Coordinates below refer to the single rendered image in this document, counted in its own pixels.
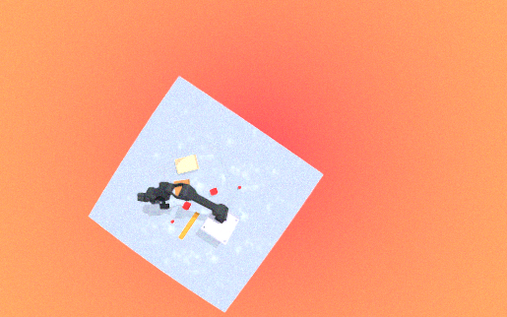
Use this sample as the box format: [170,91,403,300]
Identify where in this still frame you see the orange rectangular bar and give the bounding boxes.
[178,212,200,239]

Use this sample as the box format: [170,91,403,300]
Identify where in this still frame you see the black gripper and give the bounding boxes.
[158,181,171,210]

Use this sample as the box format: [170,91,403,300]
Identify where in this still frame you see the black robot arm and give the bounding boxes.
[137,183,228,223]

